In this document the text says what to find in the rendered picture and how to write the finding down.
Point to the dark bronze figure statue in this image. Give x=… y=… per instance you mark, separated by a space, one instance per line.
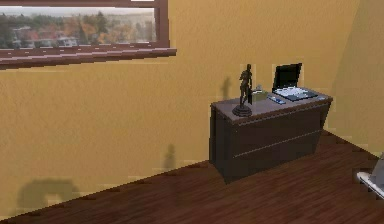
x=246 y=90

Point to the small grey green object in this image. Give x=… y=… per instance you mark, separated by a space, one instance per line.
x=259 y=94

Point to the dark brown chest of drawers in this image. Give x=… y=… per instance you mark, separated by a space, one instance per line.
x=270 y=140

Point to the blue remote control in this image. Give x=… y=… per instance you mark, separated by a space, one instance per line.
x=276 y=99

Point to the black open laptop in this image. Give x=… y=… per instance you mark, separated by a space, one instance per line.
x=291 y=83

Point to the brown framed window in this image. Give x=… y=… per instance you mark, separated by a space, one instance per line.
x=83 y=30

